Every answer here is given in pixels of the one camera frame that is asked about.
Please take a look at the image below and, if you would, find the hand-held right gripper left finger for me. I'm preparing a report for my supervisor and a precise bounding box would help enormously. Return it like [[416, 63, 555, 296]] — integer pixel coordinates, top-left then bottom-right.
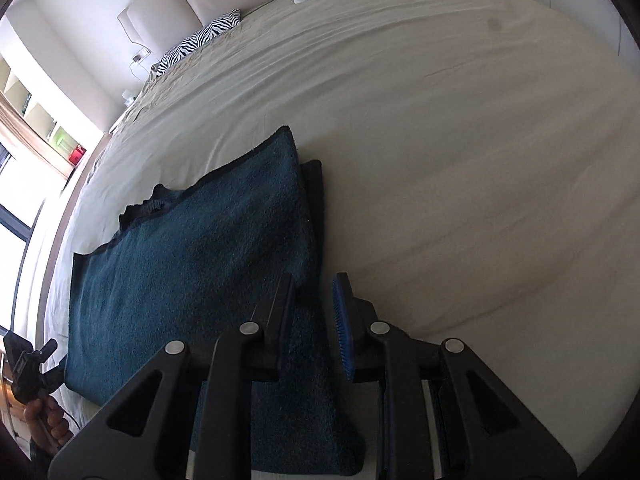
[[47, 272, 296, 480]]

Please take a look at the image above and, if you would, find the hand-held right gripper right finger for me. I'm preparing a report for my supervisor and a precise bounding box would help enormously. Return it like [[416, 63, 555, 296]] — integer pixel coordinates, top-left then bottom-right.
[[332, 272, 578, 480]]

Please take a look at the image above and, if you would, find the white wall shelf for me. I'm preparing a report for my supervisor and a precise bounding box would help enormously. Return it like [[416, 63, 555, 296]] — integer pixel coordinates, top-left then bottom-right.
[[0, 55, 104, 181]]

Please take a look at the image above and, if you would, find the bed with beige sheet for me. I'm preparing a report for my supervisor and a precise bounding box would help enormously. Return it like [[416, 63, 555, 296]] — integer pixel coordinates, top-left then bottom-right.
[[37, 0, 640, 480]]

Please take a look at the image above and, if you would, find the dark green sweater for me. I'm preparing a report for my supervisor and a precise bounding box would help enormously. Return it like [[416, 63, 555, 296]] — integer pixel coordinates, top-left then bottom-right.
[[64, 125, 366, 478]]

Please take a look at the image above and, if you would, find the person's left hand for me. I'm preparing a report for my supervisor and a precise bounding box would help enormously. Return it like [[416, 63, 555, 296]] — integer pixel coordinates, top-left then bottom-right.
[[24, 394, 72, 453]]

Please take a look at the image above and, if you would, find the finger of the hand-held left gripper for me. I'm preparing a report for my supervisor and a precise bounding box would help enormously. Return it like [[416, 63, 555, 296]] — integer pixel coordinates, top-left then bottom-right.
[[42, 362, 68, 392]]

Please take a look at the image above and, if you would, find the zebra print pillow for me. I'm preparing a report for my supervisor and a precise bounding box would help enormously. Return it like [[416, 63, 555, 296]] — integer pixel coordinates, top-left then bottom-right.
[[155, 8, 242, 78]]

